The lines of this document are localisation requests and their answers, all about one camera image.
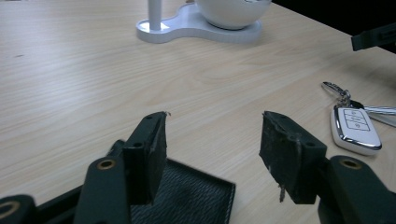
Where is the white car key fob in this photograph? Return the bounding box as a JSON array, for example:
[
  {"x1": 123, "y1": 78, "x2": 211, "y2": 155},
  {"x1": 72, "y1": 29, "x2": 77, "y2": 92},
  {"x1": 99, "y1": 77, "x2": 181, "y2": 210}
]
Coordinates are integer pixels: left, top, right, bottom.
[{"x1": 330, "y1": 105, "x2": 383, "y2": 157}]

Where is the silver metal key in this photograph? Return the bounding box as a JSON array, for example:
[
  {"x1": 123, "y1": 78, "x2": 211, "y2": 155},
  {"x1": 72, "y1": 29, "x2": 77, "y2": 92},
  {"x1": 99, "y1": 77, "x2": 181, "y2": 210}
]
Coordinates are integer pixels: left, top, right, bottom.
[{"x1": 349, "y1": 99, "x2": 396, "y2": 129}]

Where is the black textured leather wallet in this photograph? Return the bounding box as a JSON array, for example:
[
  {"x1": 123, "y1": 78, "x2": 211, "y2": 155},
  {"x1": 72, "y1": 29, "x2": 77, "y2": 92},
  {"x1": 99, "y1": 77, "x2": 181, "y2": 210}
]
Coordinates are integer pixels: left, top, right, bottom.
[{"x1": 130, "y1": 158, "x2": 236, "y2": 224}]

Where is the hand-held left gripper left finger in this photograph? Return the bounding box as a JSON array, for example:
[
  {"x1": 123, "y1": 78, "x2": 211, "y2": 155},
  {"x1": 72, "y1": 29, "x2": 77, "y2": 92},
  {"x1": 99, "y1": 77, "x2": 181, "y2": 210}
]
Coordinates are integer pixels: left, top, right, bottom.
[{"x1": 122, "y1": 111, "x2": 169, "y2": 206}]

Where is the white stand base with post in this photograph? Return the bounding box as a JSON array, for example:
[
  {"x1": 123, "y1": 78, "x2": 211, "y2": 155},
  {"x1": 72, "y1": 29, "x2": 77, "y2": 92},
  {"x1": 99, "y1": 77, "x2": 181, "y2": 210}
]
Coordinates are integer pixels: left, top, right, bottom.
[{"x1": 135, "y1": 0, "x2": 263, "y2": 45}]

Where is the silver key ring clip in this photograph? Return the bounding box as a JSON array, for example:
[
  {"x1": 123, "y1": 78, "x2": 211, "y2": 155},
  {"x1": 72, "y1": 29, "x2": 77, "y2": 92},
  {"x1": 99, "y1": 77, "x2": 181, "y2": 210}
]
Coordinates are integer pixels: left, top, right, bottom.
[{"x1": 321, "y1": 81, "x2": 352, "y2": 107}]

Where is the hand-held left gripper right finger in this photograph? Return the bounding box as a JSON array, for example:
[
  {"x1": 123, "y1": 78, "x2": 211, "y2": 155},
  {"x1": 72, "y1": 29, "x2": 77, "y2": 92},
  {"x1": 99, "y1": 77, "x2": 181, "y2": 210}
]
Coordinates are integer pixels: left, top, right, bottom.
[{"x1": 259, "y1": 110, "x2": 328, "y2": 205}]

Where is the white round bowl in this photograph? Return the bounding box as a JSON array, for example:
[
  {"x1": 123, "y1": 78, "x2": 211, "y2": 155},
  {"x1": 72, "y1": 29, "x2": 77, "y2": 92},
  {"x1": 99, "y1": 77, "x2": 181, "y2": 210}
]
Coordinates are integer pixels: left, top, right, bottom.
[{"x1": 194, "y1": 0, "x2": 273, "y2": 31}]

